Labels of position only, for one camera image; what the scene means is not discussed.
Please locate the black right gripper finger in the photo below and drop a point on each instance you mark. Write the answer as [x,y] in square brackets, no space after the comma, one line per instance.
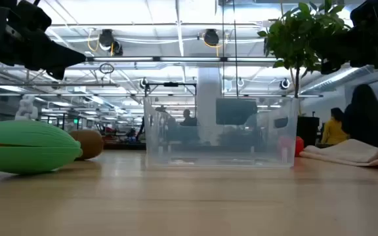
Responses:
[338,49]

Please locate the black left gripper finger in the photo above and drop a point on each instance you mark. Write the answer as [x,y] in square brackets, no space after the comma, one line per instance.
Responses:
[51,55]

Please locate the green toy corn cob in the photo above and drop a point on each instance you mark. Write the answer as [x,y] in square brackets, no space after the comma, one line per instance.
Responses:
[28,145]

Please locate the brown toy kiwi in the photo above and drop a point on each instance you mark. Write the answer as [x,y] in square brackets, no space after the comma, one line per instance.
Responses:
[90,144]

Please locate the red toy tomato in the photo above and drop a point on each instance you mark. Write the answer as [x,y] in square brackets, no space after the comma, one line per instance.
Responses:
[299,145]

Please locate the green leafy potted tree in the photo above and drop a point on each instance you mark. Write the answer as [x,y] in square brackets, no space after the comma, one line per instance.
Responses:
[297,36]

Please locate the black ceiling spotlight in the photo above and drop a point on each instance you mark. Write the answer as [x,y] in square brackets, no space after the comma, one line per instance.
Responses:
[107,41]
[211,37]
[285,83]

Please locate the white humanoid robot figure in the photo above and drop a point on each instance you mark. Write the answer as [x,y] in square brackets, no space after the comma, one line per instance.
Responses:
[26,109]

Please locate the person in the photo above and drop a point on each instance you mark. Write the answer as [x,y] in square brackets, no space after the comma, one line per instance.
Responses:
[333,131]
[366,118]
[187,119]

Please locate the black plant pot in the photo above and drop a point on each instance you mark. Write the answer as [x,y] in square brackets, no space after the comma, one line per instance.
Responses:
[308,131]

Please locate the folded beige towel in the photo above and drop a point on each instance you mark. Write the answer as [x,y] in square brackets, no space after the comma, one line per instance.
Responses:
[349,152]

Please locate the black computer monitor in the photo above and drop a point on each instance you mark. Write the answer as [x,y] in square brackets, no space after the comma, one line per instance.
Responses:
[236,111]

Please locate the clear plastic storage container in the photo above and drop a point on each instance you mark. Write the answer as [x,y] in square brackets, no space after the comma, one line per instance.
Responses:
[222,147]

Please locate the black metal overhead frame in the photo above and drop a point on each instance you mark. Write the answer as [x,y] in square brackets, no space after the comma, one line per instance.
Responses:
[171,84]

